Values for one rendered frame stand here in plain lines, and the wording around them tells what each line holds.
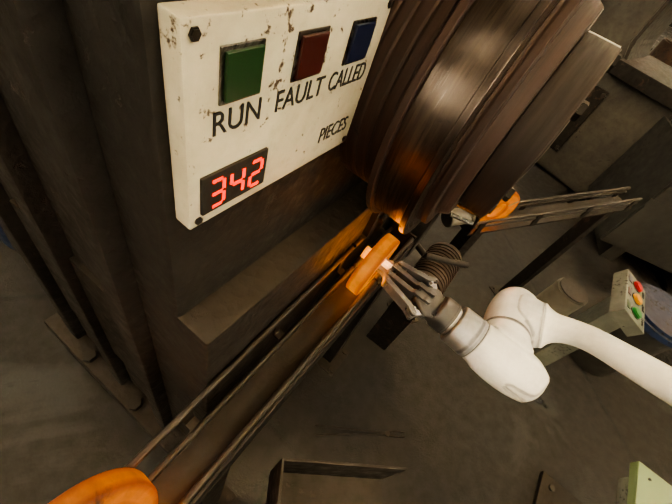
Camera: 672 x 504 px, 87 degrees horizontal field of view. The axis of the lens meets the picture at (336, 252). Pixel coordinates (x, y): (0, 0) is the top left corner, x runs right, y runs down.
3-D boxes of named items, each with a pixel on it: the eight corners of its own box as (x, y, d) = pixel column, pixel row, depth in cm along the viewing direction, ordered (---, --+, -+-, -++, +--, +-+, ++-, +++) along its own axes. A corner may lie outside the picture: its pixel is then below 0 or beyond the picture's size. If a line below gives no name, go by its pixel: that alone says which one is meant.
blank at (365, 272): (358, 261, 69) (372, 272, 68) (397, 220, 78) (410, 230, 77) (337, 296, 81) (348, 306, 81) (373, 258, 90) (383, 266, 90)
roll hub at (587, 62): (436, 229, 57) (570, 47, 36) (488, 165, 75) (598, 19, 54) (466, 249, 56) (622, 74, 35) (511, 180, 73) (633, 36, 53)
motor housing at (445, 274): (359, 338, 152) (413, 266, 112) (384, 306, 166) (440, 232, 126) (383, 358, 149) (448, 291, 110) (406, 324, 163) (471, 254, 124)
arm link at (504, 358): (451, 367, 73) (467, 330, 83) (515, 421, 71) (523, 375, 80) (486, 342, 66) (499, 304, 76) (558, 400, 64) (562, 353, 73)
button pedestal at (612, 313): (499, 371, 162) (616, 303, 116) (513, 336, 177) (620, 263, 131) (530, 395, 158) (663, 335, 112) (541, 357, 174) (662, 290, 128)
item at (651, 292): (554, 353, 177) (630, 312, 145) (564, 313, 198) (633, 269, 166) (613, 397, 171) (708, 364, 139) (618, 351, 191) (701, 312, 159)
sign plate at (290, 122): (175, 218, 33) (154, 1, 20) (334, 133, 50) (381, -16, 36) (192, 233, 33) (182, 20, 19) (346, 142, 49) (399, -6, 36)
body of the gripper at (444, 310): (434, 341, 75) (399, 313, 76) (449, 316, 80) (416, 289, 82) (454, 326, 69) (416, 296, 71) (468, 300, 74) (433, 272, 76)
